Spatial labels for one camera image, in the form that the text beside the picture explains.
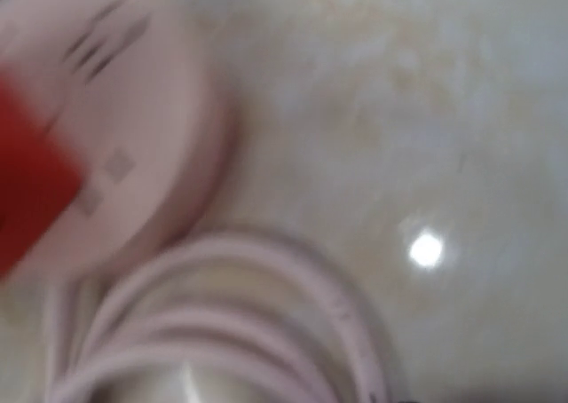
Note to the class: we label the pink round power strip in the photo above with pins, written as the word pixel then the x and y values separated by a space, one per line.
pixel 141 110

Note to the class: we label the red cube socket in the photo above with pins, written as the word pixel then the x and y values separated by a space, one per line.
pixel 39 174

